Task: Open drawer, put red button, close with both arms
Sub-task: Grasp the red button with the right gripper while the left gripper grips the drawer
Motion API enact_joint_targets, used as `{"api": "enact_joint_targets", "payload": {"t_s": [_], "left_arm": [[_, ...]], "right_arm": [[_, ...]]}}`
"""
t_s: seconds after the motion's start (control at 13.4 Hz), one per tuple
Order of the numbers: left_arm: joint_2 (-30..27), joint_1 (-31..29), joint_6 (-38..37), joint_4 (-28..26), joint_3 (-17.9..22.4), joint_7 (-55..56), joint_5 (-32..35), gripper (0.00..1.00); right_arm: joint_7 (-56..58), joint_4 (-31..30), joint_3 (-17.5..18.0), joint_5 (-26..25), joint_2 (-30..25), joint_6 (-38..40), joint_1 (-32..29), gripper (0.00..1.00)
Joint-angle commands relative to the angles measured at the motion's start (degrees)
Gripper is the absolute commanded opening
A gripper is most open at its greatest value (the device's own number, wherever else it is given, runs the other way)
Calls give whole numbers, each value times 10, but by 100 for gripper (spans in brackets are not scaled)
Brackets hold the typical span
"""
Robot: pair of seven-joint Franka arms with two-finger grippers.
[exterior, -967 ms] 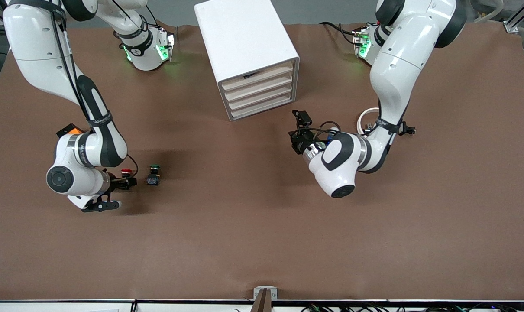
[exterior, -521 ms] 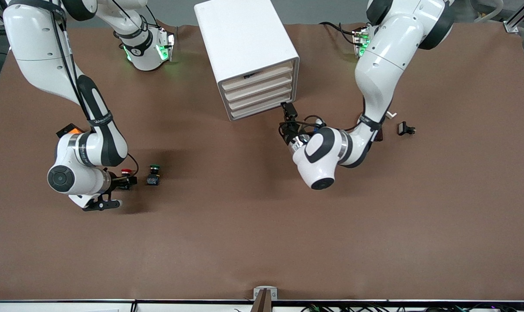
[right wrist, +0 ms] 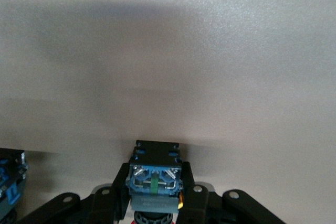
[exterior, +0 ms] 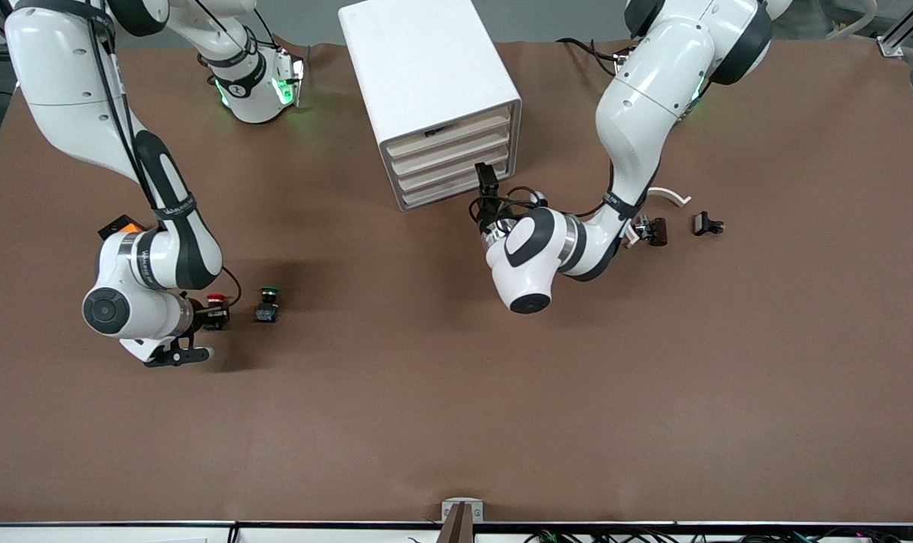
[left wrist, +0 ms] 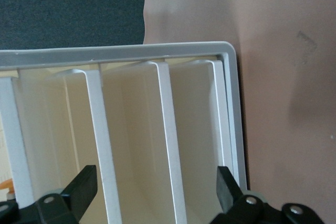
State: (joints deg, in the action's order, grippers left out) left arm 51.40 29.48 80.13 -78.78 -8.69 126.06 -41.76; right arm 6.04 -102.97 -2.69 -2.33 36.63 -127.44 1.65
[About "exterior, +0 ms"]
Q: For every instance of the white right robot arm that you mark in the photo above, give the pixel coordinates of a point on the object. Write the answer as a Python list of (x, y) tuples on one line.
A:
[(64, 75)]

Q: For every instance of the orange button enclosure box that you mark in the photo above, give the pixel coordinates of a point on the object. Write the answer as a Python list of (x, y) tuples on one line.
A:
[(113, 225)]

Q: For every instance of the white drawer cabinet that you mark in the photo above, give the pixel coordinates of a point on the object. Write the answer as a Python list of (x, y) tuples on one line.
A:
[(419, 60)]

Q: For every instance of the white curved plastic piece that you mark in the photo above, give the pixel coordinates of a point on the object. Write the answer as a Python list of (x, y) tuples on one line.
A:
[(671, 194)]

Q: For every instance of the brown table mat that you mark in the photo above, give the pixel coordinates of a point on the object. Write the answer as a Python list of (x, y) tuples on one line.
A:
[(426, 377)]

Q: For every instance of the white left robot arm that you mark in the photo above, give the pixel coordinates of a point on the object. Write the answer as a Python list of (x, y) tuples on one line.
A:
[(645, 98)]

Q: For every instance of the green push button switch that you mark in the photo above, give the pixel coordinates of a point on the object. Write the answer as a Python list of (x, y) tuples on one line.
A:
[(268, 308)]

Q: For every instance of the white table edge rail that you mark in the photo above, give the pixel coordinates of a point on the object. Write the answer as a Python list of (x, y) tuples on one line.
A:
[(87, 534)]

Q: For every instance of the small brown metal component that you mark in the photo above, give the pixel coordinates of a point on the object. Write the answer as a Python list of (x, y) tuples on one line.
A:
[(657, 231)]

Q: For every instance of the small black clip component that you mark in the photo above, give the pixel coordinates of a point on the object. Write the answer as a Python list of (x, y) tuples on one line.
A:
[(704, 223)]

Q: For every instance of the grey metal bracket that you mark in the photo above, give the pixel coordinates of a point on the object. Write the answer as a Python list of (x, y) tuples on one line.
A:
[(449, 509)]

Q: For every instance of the camera mast profile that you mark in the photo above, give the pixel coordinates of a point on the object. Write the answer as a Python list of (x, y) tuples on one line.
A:
[(458, 528)]

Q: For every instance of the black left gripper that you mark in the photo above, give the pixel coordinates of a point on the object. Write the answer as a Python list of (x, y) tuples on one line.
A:
[(491, 213)]

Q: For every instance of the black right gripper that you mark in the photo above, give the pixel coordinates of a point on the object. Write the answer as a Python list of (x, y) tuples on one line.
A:
[(203, 314)]

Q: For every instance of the white plastic drawer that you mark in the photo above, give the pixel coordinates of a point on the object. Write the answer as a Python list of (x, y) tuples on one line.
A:
[(449, 188), (449, 171), (456, 136), (449, 154)]

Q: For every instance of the small black part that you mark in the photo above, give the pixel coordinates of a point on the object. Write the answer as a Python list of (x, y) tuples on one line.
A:
[(434, 132)]

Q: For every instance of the red push button switch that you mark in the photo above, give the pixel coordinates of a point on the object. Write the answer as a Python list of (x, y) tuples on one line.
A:
[(216, 299)]

